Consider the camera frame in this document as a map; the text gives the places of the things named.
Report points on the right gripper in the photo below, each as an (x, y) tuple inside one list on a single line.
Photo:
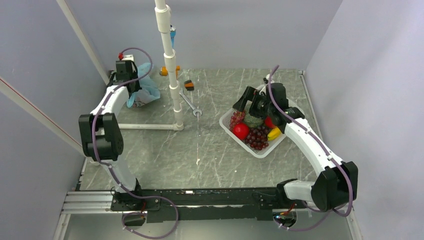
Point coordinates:
[(251, 95)]

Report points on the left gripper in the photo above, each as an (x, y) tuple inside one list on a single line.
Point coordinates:
[(137, 86)]

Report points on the light blue plastic bag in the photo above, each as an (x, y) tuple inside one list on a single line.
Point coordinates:
[(148, 93)]

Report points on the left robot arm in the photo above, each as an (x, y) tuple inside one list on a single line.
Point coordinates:
[(101, 136)]

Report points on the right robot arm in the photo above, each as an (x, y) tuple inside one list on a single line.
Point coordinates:
[(337, 180)]

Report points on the red fake pomegranate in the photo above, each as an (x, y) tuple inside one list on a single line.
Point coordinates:
[(268, 123)]

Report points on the green fake melon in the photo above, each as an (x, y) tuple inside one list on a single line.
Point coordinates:
[(252, 121)]

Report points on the light red fake grapes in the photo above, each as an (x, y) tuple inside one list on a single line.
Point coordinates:
[(236, 118)]

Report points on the yellow fake banana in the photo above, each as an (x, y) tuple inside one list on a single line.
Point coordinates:
[(273, 134)]

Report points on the red fake apple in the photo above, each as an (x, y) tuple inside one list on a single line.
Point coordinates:
[(241, 130)]

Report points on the dark red fake grapes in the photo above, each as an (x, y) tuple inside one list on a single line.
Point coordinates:
[(257, 138)]

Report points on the white plastic basket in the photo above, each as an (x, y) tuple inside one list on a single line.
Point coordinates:
[(280, 118)]

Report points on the silver wrench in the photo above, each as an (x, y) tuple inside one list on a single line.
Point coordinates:
[(195, 110)]

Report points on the orange black small brush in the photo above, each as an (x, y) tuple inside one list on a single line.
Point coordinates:
[(189, 85)]

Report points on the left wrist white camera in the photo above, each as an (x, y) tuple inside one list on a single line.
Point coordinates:
[(126, 57)]

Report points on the blue handled tool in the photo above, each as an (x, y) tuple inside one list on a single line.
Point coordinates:
[(172, 34)]

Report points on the white pvc pipe frame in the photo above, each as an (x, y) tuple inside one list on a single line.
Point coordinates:
[(163, 19)]

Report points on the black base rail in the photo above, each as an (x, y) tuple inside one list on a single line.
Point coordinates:
[(159, 205)]

